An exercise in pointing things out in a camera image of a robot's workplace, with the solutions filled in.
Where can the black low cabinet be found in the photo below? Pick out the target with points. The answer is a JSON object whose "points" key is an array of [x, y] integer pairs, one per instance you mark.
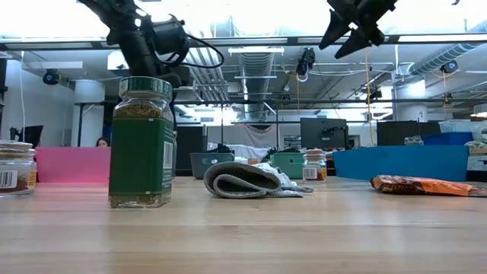
{"points": [[399, 133]]}

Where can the grey-teal plastic bin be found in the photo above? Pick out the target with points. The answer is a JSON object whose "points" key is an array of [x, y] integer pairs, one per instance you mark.
{"points": [[198, 167]]}

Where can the silver slanted ventilation duct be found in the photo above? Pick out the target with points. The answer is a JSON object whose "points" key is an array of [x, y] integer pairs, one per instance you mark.
{"points": [[437, 57]]}

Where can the clear storage bin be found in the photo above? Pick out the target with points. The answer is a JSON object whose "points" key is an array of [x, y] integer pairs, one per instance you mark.
{"points": [[456, 125]]}

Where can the black wide monitor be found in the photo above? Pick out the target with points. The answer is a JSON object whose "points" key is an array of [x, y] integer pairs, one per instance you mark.
{"points": [[323, 131]]}

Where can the black small monitor on arm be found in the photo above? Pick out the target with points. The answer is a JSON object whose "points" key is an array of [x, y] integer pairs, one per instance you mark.
{"points": [[32, 135]]}

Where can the black overhead frame beam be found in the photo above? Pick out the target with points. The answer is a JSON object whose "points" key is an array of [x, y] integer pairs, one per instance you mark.
{"points": [[293, 40]]}

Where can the green-lid herb spice jar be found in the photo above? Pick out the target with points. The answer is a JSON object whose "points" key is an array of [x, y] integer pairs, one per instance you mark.
{"points": [[141, 160]]}

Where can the person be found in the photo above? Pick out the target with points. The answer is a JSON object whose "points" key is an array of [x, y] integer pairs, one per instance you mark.
{"points": [[102, 142]]}

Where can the orange taco seasoning packet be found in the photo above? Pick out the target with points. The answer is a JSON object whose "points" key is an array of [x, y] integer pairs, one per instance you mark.
{"points": [[418, 185]]}

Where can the blue storage bin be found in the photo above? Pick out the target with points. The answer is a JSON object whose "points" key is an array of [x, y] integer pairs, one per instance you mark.
{"points": [[447, 139]]}

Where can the white ceiling air unit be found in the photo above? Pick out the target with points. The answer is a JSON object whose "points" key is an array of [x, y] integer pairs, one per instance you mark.
{"points": [[114, 61]]}

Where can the light teal plastic bin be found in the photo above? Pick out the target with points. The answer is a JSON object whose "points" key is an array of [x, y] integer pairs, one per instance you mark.
{"points": [[289, 167]]}

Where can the blue plastic tray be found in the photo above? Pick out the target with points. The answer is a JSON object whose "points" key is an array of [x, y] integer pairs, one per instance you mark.
{"points": [[399, 163]]}

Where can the black tall cabinet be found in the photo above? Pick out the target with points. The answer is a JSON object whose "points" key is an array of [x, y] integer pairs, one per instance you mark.
{"points": [[190, 148]]}

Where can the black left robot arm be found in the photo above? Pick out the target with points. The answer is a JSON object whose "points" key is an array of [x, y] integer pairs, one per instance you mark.
{"points": [[114, 23]]}

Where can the folded grey towel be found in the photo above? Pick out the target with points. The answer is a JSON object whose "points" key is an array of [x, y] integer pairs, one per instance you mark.
{"points": [[243, 182]]}

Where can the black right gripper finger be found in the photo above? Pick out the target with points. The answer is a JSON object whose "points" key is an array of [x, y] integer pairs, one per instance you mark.
{"points": [[335, 30], [355, 42]]}

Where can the silver ribbed ventilation duct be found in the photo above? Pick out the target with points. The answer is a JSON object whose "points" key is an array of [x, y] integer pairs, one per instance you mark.
{"points": [[255, 64]]}

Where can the black ceiling-mounted camera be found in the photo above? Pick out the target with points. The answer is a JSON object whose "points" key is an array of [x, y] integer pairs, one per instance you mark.
{"points": [[305, 61], [51, 77], [449, 66]]}

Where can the pink plastic bin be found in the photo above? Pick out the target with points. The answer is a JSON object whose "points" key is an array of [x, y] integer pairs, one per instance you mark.
{"points": [[72, 163]]}

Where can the white round column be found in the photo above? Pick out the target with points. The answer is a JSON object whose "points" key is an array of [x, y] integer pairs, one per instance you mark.
{"points": [[411, 99], [89, 114]]}

